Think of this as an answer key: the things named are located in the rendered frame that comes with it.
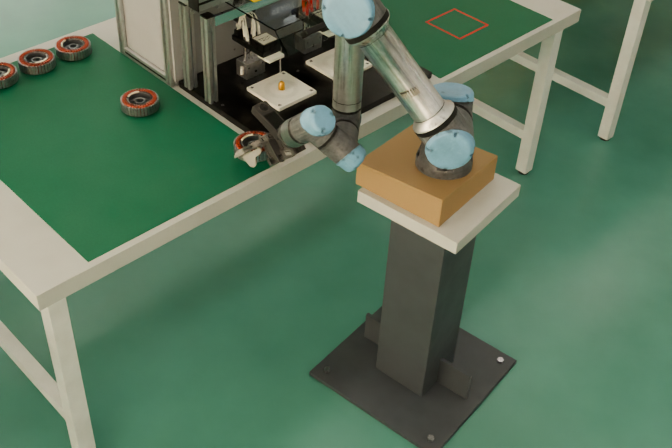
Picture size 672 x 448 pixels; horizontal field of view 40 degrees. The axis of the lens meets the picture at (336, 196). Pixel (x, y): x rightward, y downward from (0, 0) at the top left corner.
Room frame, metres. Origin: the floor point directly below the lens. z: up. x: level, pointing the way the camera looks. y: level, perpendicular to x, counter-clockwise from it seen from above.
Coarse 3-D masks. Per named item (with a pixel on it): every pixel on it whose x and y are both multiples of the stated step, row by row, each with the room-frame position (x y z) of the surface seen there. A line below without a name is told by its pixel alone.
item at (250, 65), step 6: (252, 54) 2.48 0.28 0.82; (240, 60) 2.44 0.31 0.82; (246, 60) 2.44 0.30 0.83; (252, 60) 2.45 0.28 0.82; (258, 60) 2.45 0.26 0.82; (246, 66) 2.42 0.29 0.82; (252, 66) 2.43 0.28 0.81; (258, 66) 2.45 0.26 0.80; (264, 66) 2.47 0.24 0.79; (246, 72) 2.42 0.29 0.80; (252, 72) 2.43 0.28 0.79; (258, 72) 2.45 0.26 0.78; (246, 78) 2.42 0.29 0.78
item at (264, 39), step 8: (256, 32) 2.49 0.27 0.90; (264, 32) 2.45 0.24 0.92; (240, 40) 2.44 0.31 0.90; (256, 40) 2.40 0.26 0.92; (264, 40) 2.40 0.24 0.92; (272, 40) 2.40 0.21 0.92; (248, 48) 2.41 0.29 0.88; (256, 48) 2.39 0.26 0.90; (264, 48) 2.37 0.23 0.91; (272, 48) 2.39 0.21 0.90; (280, 48) 2.41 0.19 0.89; (264, 56) 2.37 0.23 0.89; (272, 56) 2.38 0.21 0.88; (280, 56) 2.39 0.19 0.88
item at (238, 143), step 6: (246, 132) 2.06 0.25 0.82; (252, 132) 2.07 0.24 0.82; (258, 132) 2.06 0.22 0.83; (264, 132) 2.07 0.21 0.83; (240, 138) 2.03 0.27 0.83; (246, 138) 2.04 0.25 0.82; (252, 138) 2.05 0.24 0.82; (258, 138) 2.05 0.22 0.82; (234, 144) 2.00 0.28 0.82; (240, 144) 2.00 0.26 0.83; (246, 144) 2.03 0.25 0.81; (234, 150) 2.00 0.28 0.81; (252, 150) 1.98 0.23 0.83; (264, 150) 1.98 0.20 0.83; (240, 156) 1.97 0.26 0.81; (258, 156) 1.96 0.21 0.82; (264, 156) 1.97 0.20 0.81
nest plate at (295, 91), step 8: (264, 80) 2.40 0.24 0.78; (272, 80) 2.40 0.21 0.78; (280, 80) 2.41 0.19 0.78; (288, 80) 2.41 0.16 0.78; (296, 80) 2.41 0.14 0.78; (248, 88) 2.35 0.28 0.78; (256, 88) 2.35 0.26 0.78; (264, 88) 2.36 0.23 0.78; (272, 88) 2.36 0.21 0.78; (288, 88) 2.36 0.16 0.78; (296, 88) 2.37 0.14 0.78; (304, 88) 2.37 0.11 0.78; (312, 88) 2.37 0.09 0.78; (256, 96) 2.33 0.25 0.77; (264, 96) 2.31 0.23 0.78; (272, 96) 2.31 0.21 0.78; (280, 96) 2.32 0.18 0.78; (288, 96) 2.32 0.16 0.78; (296, 96) 2.32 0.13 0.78; (304, 96) 2.33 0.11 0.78; (272, 104) 2.28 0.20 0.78; (280, 104) 2.27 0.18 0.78; (288, 104) 2.28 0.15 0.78
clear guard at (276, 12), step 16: (240, 0) 2.37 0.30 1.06; (272, 0) 2.38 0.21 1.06; (288, 0) 2.38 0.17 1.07; (304, 0) 2.39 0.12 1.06; (320, 0) 2.39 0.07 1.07; (256, 16) 2.28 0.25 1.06; (272, 16) 2.28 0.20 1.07; (288, 16) 2.29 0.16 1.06; (304, 16) 2.29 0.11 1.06; (320, 16) 2.32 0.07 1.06; (288, 32) 2.22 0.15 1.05; (320, 32) 2.28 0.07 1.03; (288, 48) 2.19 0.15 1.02; (304, 48) 2.21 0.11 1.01
